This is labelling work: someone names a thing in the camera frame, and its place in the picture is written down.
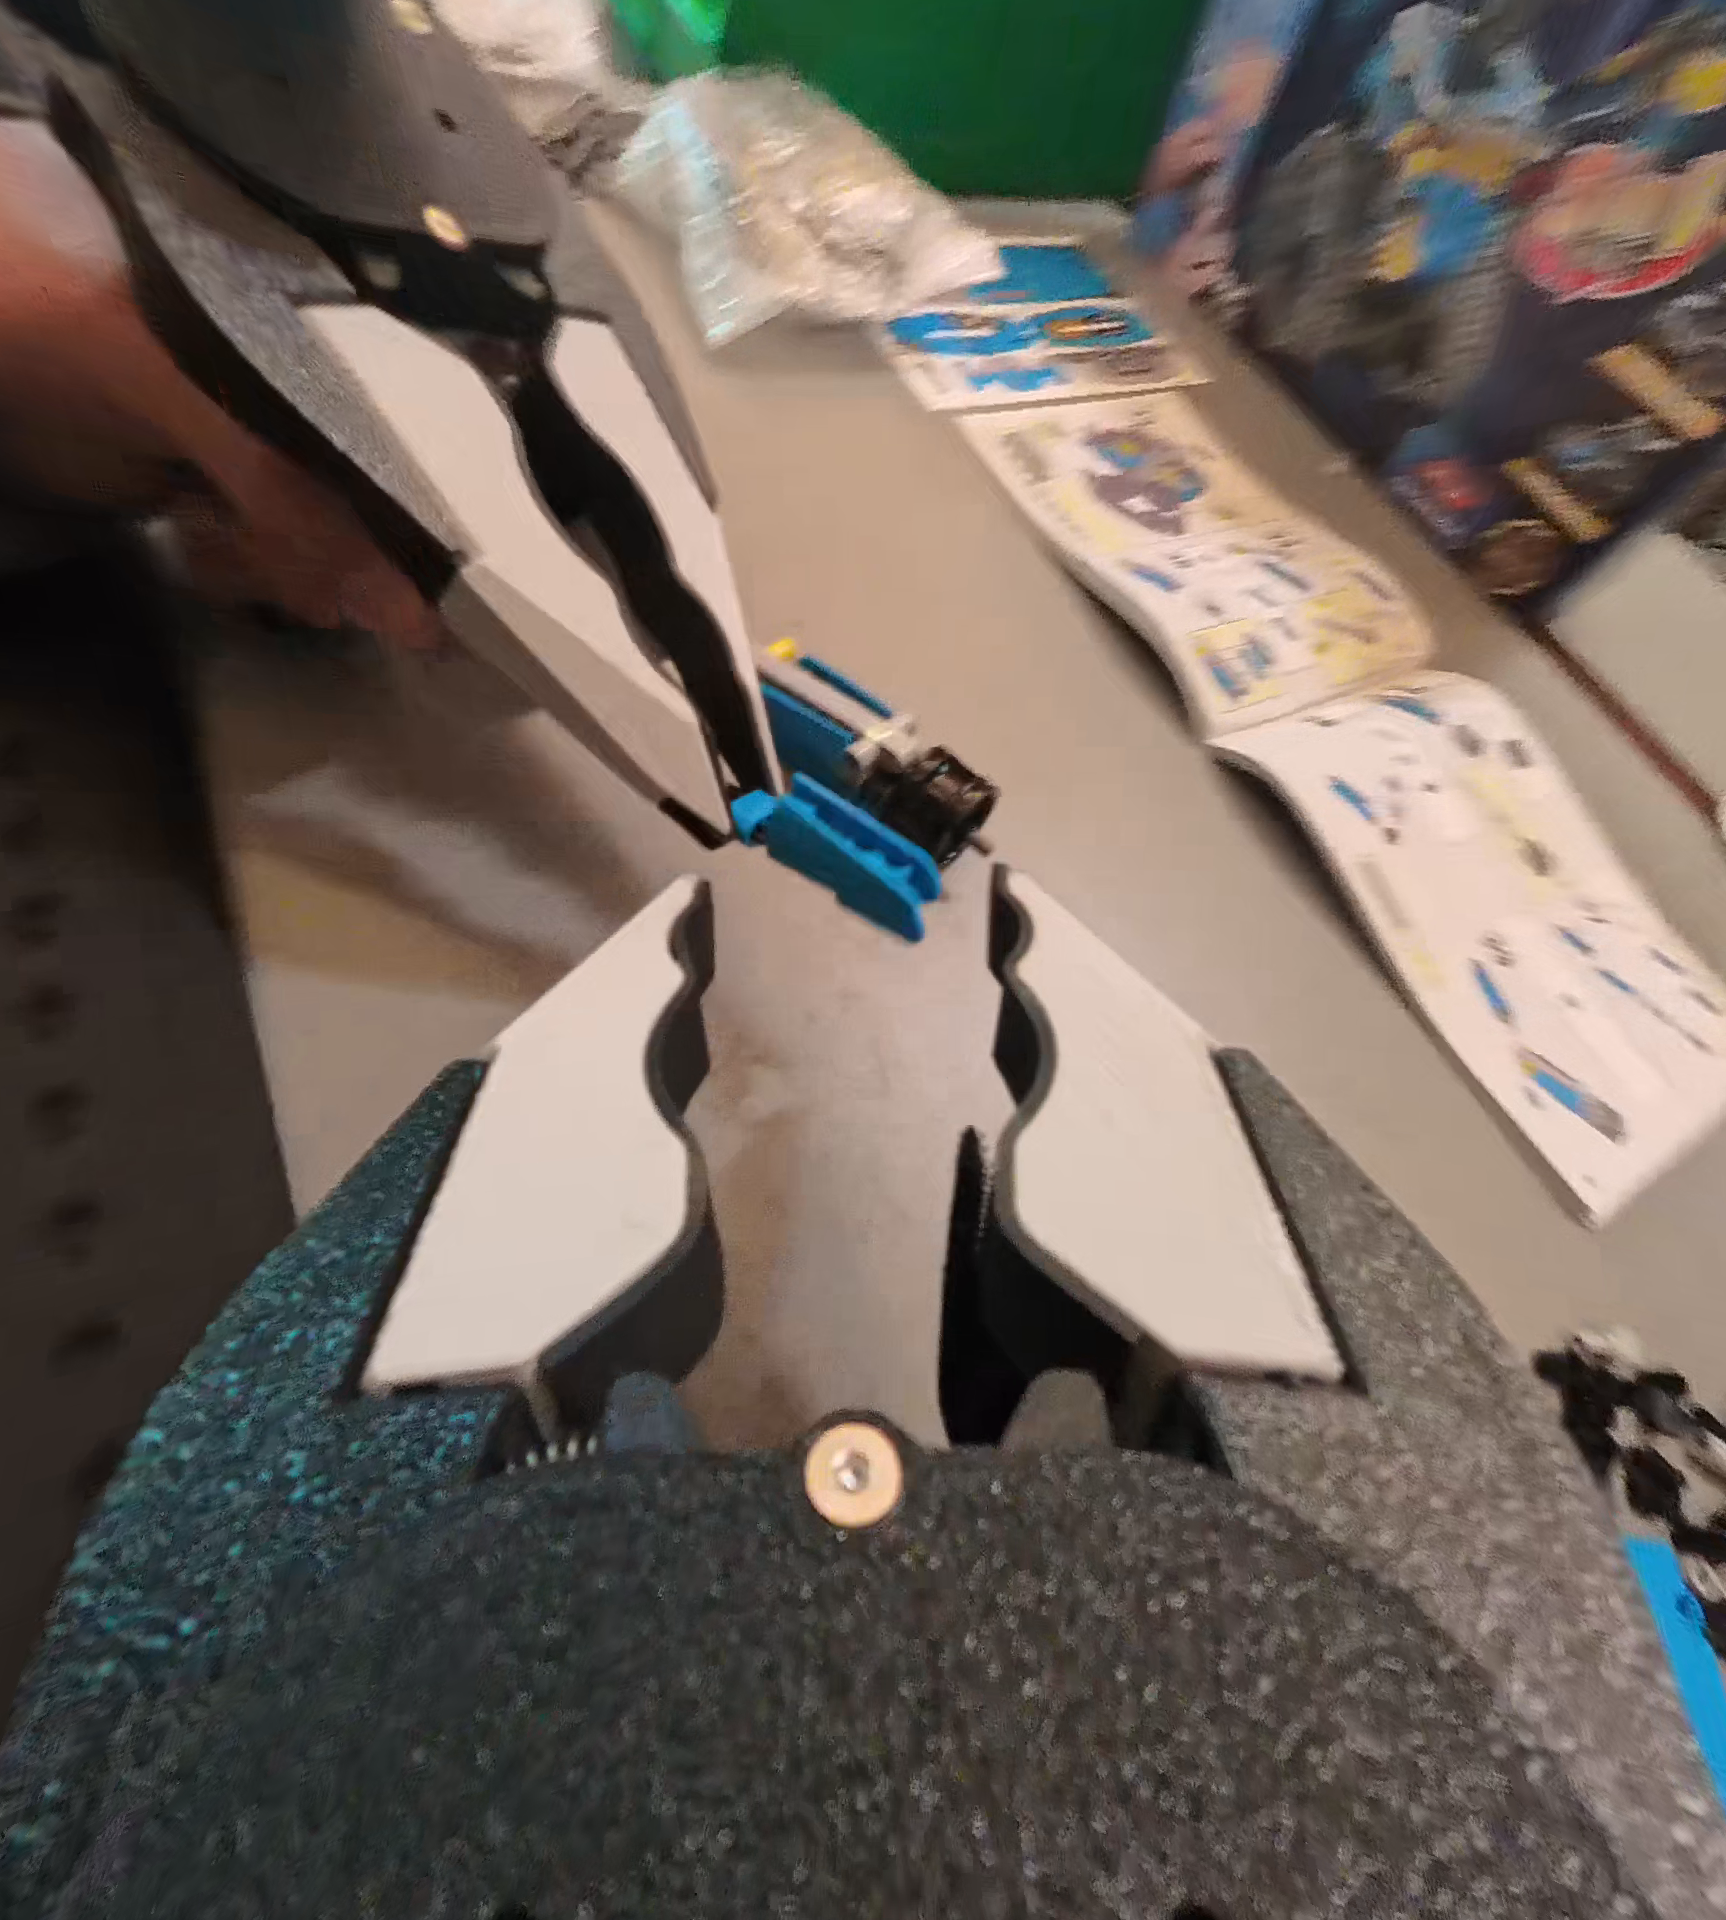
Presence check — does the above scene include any black studded floor mat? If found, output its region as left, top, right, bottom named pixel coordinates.
left=0, top=539, right=302, bottom=1877

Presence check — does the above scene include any blue printed leaflet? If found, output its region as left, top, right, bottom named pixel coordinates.
left=881, top=241, right=1206, bottom=413

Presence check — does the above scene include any long blue brick beam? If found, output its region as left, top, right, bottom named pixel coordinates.
left=1622, top=1533, right=1726, bottom=1894

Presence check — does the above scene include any grey desk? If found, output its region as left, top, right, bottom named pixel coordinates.
left=1536, top=526, right=1726, bottom=1081
left=202, top=195, right=1726, bottom=1773

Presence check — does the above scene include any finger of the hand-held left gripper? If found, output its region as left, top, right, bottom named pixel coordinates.
left=293, top=300, right=744, bottom=849
left=507, top=305, right=789, bottom=801

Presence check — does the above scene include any pile of small brick parts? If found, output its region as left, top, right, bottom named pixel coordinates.
left=1532, top=1326, right=1726, bottom=1679

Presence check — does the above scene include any colourful toy set box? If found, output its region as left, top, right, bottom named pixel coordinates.
left=1130, top=0, right=1726, bottom=620

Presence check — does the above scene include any blue brick assembly with wheel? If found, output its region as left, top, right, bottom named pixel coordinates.
left=760, top=634, right=1002, bottom=876

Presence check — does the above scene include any green box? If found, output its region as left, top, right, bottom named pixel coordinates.
left=605, top=0, right=1211, bottom=203

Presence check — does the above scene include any open instruction booklet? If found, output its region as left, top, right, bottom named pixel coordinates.
left=955, top=385, right=1726, bottom=1227

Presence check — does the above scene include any person's left hand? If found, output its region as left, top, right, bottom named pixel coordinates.
left=0, top=117, right=453, bottom=653

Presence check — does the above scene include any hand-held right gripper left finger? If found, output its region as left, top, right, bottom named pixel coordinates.
left=356, top=876, right=728, bottom=1419

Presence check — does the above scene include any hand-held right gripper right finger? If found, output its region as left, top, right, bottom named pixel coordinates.
left=937, top=862, right=1348, bottom=1445

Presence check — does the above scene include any clear plastic bag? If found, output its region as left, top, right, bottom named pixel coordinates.
left=613, top=67, right=1005, bottom=348

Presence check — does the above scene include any blue toy brick beam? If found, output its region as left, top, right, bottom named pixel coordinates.
left=771, top=816, right=931, bottom=947
left=780, top=770, right=944, bottom=903

